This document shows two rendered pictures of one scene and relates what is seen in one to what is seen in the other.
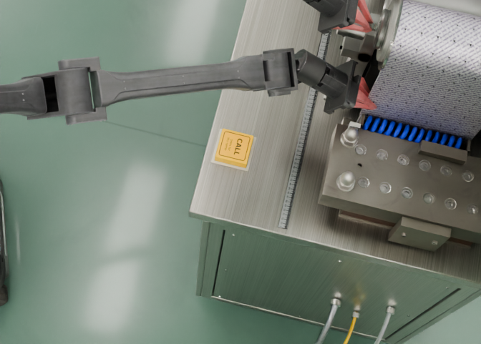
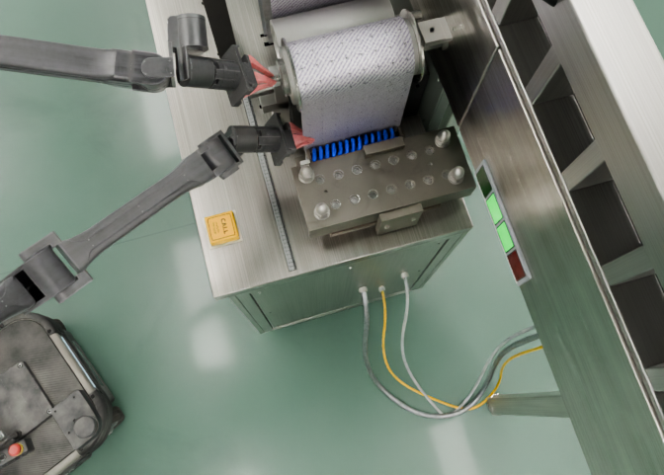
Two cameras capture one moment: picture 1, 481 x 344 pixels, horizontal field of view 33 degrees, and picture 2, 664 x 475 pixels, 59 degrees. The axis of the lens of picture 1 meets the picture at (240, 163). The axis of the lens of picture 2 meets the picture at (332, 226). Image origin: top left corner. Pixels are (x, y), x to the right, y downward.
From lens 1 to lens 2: 0.33 m
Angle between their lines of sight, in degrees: 8
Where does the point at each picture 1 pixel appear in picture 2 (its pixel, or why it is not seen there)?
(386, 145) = (338, 164)
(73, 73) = (37, 259)
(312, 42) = (238, 110)
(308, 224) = (311, 256)
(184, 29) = (145, 140)
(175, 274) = (238, 325)
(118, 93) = (89, 252)
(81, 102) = (59, 279)
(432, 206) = (397, 194)
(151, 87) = (116, 231)
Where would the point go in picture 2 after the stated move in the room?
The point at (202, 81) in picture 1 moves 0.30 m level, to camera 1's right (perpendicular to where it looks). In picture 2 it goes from (158, 200) to (310, 154)
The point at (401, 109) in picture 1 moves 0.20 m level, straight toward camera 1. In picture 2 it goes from (334, 130) to (330, 214)
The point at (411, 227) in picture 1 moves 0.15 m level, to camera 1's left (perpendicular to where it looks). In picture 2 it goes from (389, 218) to (327, 239)
